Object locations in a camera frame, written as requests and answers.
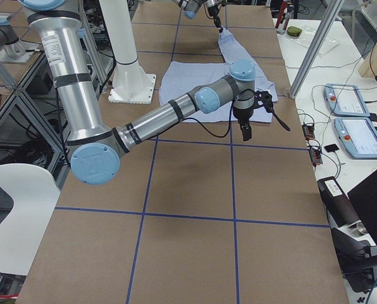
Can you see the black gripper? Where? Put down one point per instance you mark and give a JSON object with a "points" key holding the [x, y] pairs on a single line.
{"points": [[241, 114], [212, 11]]}

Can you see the light blue striped shirt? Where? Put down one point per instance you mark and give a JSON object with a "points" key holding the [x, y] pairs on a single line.
{"points": [[182, 77]]}

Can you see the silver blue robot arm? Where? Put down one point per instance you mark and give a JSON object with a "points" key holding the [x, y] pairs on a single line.
{"points": [[96, 144], [191, 7]]}

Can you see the far orange usb hub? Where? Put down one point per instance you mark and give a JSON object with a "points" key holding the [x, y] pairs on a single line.
{"points": [[308, 131]]}

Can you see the orange usb hub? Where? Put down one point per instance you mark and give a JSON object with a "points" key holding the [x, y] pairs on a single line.
{"points": [[308, 131], [315, 155]]}

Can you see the near orange usb hub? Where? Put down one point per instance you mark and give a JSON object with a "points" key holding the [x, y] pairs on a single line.
{"points": [[315, 155]]}

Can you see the green cloth pouch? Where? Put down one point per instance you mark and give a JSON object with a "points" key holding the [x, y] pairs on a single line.
{"points": [[293, 31]]}

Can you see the upper blue teach pendant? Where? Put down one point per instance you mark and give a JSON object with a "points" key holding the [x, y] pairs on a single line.
{"points": [[345, 100]]}

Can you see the blue teach pendant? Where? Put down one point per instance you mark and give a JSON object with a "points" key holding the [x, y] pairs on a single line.
{"points": [[358, 136], [345, 100]]}

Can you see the lower blue teach pendant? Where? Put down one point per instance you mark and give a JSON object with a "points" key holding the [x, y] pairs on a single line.
{"points": [[358, 136]]}

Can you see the black box with label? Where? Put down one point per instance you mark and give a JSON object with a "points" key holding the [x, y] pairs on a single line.
{"points": [[337, 202]]}

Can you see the white chair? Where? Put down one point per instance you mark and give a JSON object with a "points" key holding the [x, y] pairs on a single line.
{"points": [[34, 193]]}

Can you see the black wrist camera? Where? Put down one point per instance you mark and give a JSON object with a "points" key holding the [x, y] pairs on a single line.
{"points": [[263, 99]]}

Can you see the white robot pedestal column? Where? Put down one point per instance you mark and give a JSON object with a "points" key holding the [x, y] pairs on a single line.
{"points": [[130, 84]]}

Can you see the aluminium frame post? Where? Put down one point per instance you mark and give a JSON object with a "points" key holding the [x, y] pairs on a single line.
{"points": [[317, 41]]}

